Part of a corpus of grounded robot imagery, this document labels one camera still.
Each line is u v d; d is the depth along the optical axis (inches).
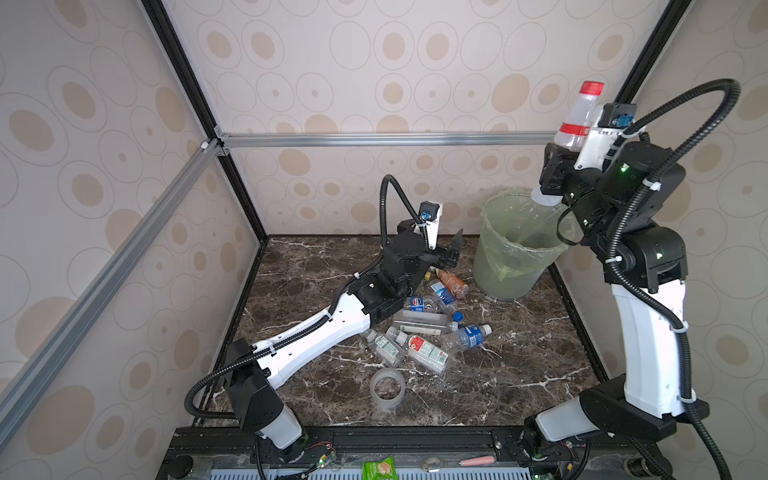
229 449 29.3
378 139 36.3
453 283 39.2
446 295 38.3
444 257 23.7
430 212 21.0
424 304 37.5
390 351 33.0
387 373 32.5
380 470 27.0
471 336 34.4
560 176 18.4
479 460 28.0
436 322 37.0
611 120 15.5
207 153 33.3
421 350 33.2
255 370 16.5
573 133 19.2
